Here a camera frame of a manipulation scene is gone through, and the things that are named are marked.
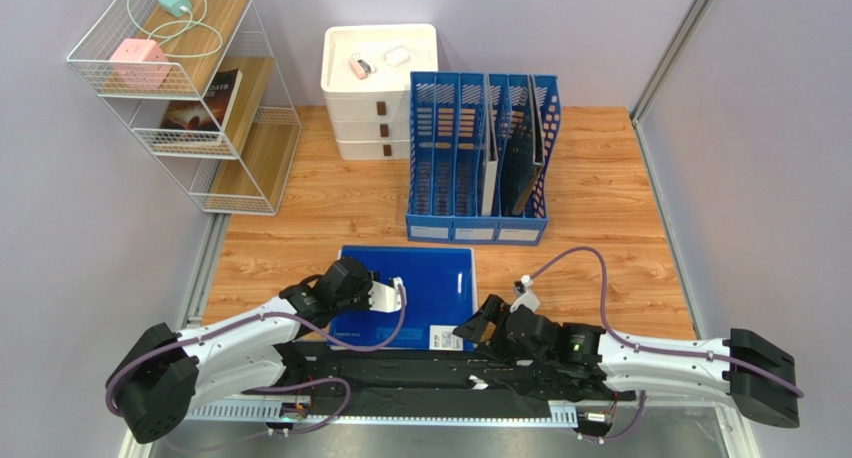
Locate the blue folder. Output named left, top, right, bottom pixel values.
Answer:
left=340, top=245, right=479, bottom=351

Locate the blue file organizer rack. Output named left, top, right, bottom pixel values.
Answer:
left=406, top=71, right=562, bottom=246

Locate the white three drawer organizer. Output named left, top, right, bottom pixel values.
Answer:
left=320, top=23, right=439, bottom=161

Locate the pink correction tape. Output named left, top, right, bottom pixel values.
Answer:
left=348, top=53, right=373, bottom=80

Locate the clear plastic bag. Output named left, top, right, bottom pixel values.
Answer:
left=383, top=45, right=413, bottom=68

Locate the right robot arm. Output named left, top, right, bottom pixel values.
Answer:
left=452, top=295, right=803, bottom=429

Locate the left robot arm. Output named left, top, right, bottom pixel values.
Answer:
left=105, top=257, right=406, bottom=444

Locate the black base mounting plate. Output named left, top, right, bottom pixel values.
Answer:
left=236, top=339, right=640, bottom=419

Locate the dark cover book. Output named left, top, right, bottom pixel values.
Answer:
left=156, top=69, right=243, bottom=146

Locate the pink cube power socket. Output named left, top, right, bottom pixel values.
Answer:
left=109, top=38, right=171, bottom=90

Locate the mint green charger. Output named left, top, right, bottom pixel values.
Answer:
left=158, top=0, right=192, bottom=18

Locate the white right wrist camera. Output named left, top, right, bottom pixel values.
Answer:
left=510, top=275, right=540, bottom=313

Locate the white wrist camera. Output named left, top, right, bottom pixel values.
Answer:
left=368, top=277, right=405, bottom=313
left=510, top=275, right=540, bottom=313

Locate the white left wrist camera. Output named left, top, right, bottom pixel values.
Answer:
left=368, top=277, right=405, bottom=313

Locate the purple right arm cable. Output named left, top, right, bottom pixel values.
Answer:
left=525, top=246, right=805, bottom=443

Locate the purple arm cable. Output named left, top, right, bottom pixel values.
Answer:
left=105, top=280, right=409, bottom=439
left=525, top=246, right=805, bottom=443

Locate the aluminium frame rail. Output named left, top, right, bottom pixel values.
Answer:
left=118, top=350, right=760, bottom=458

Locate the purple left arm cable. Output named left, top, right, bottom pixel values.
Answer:
left=105, top=280, right=409, bottom=439

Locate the white wire shelf rack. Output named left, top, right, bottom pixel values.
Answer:
left=67, top=0, right=301, bottom=216

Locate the mint green cable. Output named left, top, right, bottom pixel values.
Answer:
left=125, top=0, right=224, bottom=60

